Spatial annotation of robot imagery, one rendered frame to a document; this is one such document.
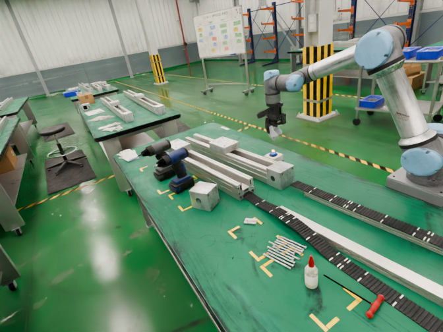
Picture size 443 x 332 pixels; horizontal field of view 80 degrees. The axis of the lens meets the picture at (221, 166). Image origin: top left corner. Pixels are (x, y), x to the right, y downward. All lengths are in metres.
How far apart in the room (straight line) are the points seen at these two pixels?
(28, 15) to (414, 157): 15.82
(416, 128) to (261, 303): 0.78
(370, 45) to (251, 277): 0.85
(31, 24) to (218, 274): 15.57
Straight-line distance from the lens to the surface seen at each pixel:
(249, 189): 1.28
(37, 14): 16.13
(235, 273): 0.95
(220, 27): 7.13
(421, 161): 1.14
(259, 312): 0.86
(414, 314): 0.92
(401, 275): 0.96
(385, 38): 1.06
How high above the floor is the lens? 1.50
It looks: 27 degrees down
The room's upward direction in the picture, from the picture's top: 10 degrees counter-clockwise
